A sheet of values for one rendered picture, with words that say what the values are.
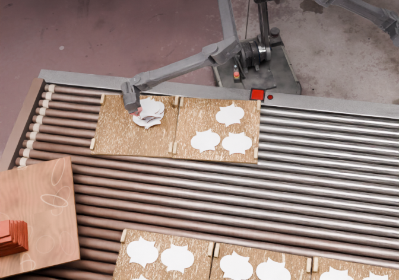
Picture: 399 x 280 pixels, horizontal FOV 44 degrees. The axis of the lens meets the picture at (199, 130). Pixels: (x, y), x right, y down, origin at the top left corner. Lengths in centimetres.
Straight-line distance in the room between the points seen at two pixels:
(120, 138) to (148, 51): 161
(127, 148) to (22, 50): 209
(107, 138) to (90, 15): 203
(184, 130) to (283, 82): 118
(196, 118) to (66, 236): 85
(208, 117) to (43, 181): 84
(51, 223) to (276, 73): 191
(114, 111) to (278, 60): 142
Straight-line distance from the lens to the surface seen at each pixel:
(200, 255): 221
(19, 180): 244
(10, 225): 218
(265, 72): 347
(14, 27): 454
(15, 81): 417
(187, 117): 249
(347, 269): 223
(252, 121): 247
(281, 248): 223
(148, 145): 245
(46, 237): 228
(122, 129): 252
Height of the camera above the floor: 306
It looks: 60 degrees down
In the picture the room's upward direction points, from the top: 9 degrees counter-clockwise
